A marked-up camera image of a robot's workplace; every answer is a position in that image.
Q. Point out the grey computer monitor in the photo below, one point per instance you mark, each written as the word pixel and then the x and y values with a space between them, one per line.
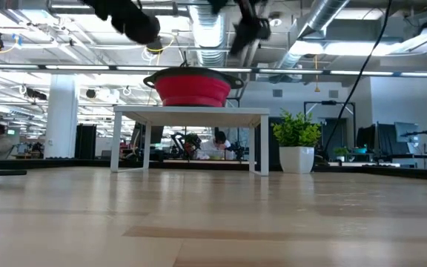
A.
pixel 406 131

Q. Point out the black cabinet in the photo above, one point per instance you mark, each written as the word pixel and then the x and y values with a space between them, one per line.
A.
pixel 85 142

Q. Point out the black metal frame stand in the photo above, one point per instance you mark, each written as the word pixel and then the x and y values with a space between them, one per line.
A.
pixel 328 103

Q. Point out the white small shelf table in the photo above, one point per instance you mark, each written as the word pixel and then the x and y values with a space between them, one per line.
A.
pixel 191 115

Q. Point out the red collapsible bowl black rim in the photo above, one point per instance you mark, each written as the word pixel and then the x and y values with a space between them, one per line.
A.
pixel 193 89

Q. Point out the small green plant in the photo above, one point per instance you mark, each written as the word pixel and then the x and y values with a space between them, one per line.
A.
pixel 341 151

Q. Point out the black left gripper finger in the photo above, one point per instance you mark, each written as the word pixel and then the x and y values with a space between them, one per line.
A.
pixel 139 29

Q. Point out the black round speaker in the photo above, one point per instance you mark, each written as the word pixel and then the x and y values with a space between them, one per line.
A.
pixel 90 93

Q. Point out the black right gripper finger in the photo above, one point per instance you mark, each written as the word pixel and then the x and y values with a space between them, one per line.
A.
pixel 252 33
pixel 219 5

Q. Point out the green plant in white pot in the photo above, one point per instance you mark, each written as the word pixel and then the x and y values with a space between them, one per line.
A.
pixel 297 148

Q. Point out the long ceiling light strip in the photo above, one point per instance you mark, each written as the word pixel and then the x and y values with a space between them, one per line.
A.
pixel 87 68

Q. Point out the silver ribbed ventilation duct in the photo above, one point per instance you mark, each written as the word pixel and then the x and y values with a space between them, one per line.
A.
pixel 321 15
pixel 208 33

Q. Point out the white round pillar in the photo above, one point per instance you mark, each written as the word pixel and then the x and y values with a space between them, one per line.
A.
pixel 61 118

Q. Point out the black flat bar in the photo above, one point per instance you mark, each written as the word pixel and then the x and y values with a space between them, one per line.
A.
pixel 2 173

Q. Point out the black background robot arm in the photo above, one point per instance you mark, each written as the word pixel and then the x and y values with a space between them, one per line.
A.
pixel 187 142

